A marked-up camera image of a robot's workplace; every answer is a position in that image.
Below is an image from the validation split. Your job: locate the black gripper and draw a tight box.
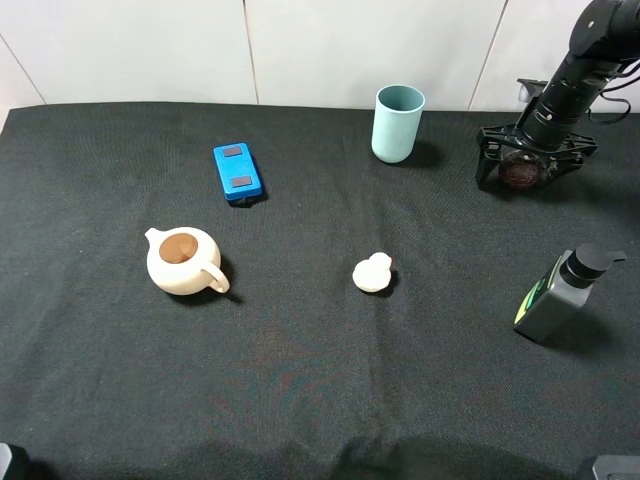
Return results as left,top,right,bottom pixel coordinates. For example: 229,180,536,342
475,123,597,189

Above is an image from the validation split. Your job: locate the dark red marbled ball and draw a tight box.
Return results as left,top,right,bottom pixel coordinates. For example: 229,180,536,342
498,151,541,189

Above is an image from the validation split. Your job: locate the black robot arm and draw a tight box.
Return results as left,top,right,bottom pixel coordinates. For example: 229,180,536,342
475,1,639,189

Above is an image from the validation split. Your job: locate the light blue plastic cup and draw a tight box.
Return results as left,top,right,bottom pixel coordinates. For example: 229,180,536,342
371,85,425,164

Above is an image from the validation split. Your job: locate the grey pump soap bottle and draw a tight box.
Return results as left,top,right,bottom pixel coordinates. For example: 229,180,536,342
513,244,627,343

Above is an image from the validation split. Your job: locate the small white duck figurine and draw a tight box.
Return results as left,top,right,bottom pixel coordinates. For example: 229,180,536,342
352,252,392,293

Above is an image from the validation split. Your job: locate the blue rectangular box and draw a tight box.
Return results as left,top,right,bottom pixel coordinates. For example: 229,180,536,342
212,142,263,203

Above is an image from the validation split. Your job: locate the black table cloth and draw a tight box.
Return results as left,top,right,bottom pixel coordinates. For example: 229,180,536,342
1,103,639,479

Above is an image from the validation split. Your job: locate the grey device bottom right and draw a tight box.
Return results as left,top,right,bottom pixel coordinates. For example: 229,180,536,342
591,455,640,480

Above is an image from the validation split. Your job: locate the cream teapot with brown lid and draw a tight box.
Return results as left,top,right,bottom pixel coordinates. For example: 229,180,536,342
145,227,230,296

